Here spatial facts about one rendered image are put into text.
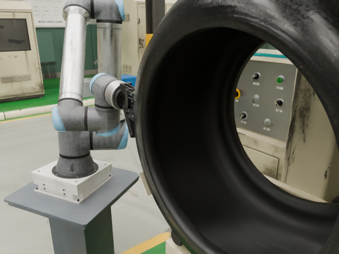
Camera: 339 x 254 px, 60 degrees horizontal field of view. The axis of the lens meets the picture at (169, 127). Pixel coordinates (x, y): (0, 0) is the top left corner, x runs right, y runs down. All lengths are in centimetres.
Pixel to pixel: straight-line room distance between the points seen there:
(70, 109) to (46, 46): 756
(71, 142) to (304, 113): 103
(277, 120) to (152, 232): 125
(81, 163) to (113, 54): 55
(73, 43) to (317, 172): 97
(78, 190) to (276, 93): 100
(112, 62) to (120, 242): 126
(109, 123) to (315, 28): 81
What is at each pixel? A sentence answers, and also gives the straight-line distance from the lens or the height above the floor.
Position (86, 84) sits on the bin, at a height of 27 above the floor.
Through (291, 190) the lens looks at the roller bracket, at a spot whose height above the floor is 95.
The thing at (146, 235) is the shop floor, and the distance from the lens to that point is 220.
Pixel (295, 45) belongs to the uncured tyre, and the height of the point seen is 138.
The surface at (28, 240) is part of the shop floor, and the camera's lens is 236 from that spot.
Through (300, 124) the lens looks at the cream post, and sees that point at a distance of 88.
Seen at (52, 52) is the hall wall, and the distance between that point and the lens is 866.
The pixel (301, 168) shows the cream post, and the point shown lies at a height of 102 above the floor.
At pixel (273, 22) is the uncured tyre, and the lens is 41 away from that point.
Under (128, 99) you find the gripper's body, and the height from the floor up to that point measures 119.
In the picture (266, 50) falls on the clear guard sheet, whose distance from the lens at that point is 136.
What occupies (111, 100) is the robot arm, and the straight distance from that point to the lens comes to 95.
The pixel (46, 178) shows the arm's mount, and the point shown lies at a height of 70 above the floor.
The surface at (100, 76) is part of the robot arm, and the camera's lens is 105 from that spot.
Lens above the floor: 140
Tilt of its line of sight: 19 degrees down
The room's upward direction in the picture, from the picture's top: straight up
